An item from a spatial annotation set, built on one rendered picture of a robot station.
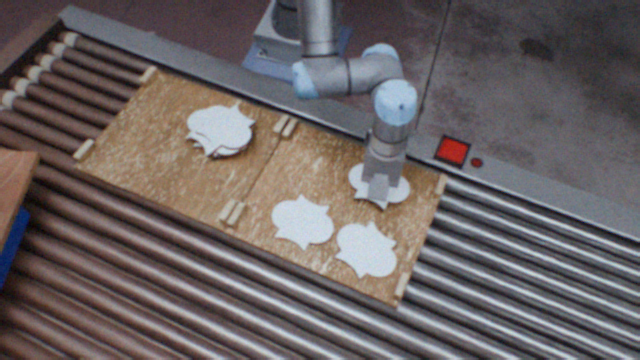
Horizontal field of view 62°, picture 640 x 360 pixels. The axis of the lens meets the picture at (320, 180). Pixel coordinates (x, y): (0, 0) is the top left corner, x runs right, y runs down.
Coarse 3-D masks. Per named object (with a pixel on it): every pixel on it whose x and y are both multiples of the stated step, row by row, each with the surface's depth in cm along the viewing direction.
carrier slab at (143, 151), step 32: (160, 96) 139; (192, 96) 139; (224, 96) 139; (128, 128) 133; (160, 128) 133; (256, 128) 134; (96, 160) 128; (128, 160) 128; (160, 160) 128; (192, 160) 128; (224, 160) 128; (256, 160) 129; (128, 192) 125; (160, 192) 123; (192, 192) 123; (224, 192) 123
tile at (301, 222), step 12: (288, 204) 121; (300, 204) 121; (312, 204) 121; (276, 216) 119; (288, 216) 119; (300, 216) 119; (312, 216) 119; (324, 216) 119; (288, 228) 118; (300, 228) 118; (312, 228) 118; (324, 228) 118; (300, 240) 116; (312, 240) 116; (324, 240) 116
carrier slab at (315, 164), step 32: (288, 160) 129; (320, 160) 129; (352, 160) 129; (256, 192) 124; (288, 192) 124; (320, 192) 124; (352, 192) 124; (416, 192) 125; (256, 224) 119; (384, 224) 120; (416, 224) 120; (288, 256) 115; (320, 256) 115; (416, 256) 116; (352, 288) 112; (384, 288) 112
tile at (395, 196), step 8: (352, 168) 125; (360, 168) 125; (352, 176) 124; (360, 176) 124; (352, 184) 123; (360, 184) 123; (368, 184) 123; (400, 184) 123; (408, 184) 123; (360, 192) 122; (392, 192) 122; (400, 192) 122; (408, 192) 122; (368, 200) 121; (392, 200) 121; (400, 200) 121; (384, 208) 120
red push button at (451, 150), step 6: (444, 144) 133; (450, 144) 133; (456, 144) 133; (462, 144) 133; (444, 150) 132; (450, 150) 132; (456, 150) 132; (462, 150) 132; (444, 156) 131; (450, 156) 131; (456, 156) 131; (462, 156) 131
